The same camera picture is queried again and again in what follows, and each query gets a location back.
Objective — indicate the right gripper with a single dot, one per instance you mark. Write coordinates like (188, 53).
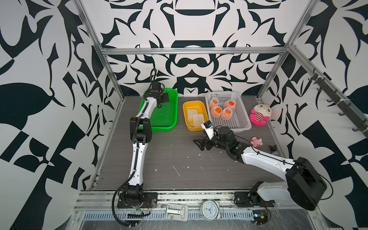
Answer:
(206, 141)

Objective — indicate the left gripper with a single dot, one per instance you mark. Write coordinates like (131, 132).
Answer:
(165, 97)

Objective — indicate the white foam net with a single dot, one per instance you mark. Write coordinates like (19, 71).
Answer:
(198, 119)
(190, 113)

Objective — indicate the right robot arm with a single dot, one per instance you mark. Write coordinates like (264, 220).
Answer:
(300, 181)

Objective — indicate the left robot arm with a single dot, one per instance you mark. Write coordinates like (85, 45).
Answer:
(141, 135)

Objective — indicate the green plastic basket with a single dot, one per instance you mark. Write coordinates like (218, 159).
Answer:
(163, 119)

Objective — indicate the yellow plastic tray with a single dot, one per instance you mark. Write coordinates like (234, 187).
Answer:
(200, 107)

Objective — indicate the white perforated plastic basket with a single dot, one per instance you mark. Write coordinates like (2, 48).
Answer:
(239, 121)

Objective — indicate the small pink plush toy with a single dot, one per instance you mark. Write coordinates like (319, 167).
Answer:
(255, 142)

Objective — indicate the white analog clock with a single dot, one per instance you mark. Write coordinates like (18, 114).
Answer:
(209, 210)

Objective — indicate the pink white plush toy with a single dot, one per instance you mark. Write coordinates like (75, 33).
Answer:
(260, 114)

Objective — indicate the small black toy figure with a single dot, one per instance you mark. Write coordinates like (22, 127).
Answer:
(273, 148)

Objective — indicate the small green circuit board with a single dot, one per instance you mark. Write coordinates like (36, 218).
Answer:
(260, 217)

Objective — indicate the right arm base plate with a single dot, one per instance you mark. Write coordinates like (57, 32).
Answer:
(251, 199)

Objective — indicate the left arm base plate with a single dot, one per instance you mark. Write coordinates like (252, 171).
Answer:
(146, 200)

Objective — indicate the black hook rail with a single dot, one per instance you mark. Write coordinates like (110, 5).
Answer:
(347, 107)

